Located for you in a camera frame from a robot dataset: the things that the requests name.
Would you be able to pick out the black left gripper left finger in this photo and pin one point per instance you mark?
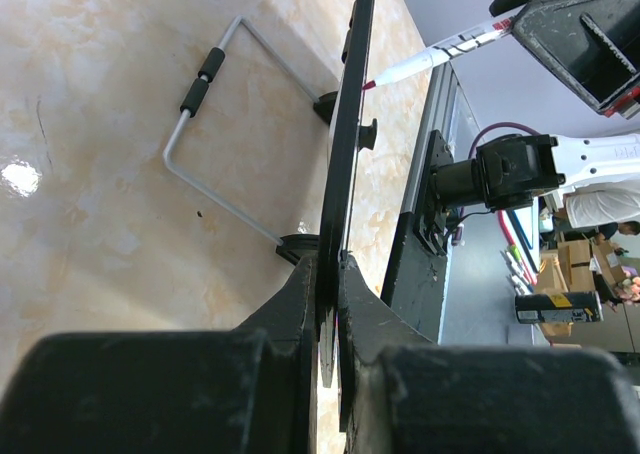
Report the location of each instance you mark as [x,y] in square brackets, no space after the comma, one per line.
[251,389]

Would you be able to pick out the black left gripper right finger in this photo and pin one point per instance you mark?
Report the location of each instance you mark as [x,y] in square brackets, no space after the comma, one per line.
[402,394]

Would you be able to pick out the magenta capped marker pen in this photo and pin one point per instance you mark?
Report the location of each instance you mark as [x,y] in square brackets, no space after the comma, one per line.
[440,54]

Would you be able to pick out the black framed whiteboard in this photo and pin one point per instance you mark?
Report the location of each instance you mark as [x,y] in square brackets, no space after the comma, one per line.
[345,129]

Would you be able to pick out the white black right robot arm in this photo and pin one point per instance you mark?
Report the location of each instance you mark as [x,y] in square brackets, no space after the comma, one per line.
[510,171]

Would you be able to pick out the person in beige shirt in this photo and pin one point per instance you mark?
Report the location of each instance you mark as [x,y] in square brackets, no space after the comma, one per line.
[603,203]

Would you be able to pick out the black yellow cylindrical device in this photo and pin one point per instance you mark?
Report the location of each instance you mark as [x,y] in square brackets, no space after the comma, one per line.
[558,308]

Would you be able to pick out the stacked cardboard boxes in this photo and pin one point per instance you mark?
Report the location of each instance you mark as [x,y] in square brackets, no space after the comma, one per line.
[581,266]

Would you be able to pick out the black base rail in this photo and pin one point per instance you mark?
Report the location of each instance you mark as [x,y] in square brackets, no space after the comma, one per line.
[414,284]

